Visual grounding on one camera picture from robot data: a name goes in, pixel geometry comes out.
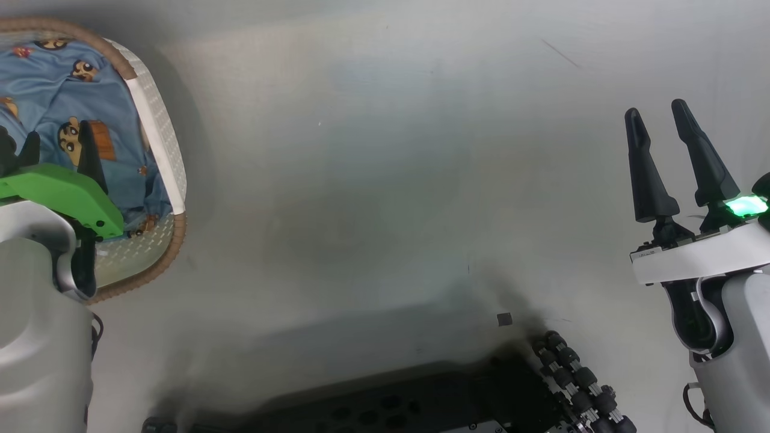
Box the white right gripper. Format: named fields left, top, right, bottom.
left=624, top=99, right=770, bottom=286

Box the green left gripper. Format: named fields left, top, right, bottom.
left=0, top=120, right=125, bottom=239

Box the blue cartoon print garment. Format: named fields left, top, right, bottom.
left=0, top=37, right=175, bottom=238

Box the cream perforated laundry basket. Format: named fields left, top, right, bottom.
left=0, top=17, right=188, bottom=304

